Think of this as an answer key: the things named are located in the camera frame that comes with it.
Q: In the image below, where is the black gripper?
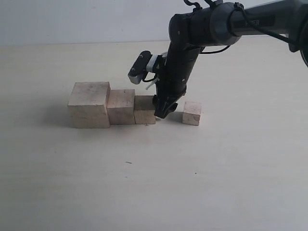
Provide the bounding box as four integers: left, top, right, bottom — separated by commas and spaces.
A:
153, 69, 187, 119

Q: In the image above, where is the smallest wooden cube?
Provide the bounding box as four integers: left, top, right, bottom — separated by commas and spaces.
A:
182, 101, 202, 126

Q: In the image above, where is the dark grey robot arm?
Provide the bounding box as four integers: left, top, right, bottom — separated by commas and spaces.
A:
153, 0, 308, 118

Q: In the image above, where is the second largest wooden cube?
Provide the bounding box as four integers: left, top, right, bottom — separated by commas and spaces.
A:
107, 89, 135, 125

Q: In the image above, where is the black cable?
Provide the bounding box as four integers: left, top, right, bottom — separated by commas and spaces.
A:
141, 0, 296, 84

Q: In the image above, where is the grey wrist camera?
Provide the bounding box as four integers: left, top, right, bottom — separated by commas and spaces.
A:
128, 51, 164, 85

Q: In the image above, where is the third largest wooden cube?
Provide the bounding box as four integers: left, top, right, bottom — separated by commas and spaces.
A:
134, 95, 156, 125

